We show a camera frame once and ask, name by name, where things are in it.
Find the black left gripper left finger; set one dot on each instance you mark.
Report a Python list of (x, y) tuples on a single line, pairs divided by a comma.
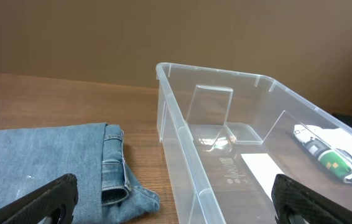
[(51, 203)]

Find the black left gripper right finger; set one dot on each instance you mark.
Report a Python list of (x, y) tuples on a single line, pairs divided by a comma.
[(296, 203)]

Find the blue denim jeans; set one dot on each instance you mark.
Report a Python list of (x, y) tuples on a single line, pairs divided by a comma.
[(108, 190)]

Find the white label in bin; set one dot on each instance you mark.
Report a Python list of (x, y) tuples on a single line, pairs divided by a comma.
[(264, 169)]

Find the white pixel print t-shirt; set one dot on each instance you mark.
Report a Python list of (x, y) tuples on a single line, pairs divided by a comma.
[(332, 148)]

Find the clear plastic storage bin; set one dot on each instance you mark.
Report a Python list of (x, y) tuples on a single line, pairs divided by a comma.
[(208, 117)]

